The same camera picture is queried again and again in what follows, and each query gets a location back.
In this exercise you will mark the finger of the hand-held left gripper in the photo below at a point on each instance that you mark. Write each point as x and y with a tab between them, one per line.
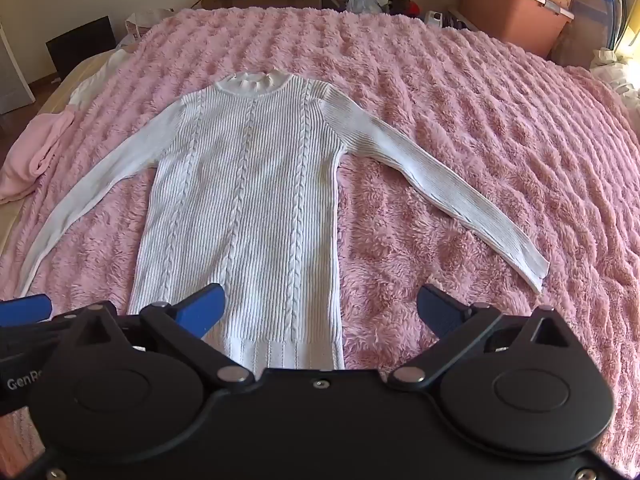
22	306

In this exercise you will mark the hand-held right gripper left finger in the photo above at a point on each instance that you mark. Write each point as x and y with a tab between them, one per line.
206	306

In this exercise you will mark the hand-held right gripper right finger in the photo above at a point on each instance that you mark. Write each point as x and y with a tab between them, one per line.
441	310

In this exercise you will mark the pink fluffy blanket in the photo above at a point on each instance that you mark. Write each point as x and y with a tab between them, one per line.
450	160

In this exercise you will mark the pink folded garment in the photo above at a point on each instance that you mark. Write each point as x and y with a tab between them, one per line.
35	152

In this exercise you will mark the white door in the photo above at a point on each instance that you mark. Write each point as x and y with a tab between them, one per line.
12	70

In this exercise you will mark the black flat board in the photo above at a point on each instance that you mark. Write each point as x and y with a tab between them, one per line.
82	47

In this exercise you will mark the white paper bag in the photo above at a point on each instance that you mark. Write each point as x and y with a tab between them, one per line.
142	25

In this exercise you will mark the white ruffled bedding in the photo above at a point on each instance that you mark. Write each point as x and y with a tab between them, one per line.
617	75

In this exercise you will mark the blue striped storage bag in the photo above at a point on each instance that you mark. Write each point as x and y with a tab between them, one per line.
590	25

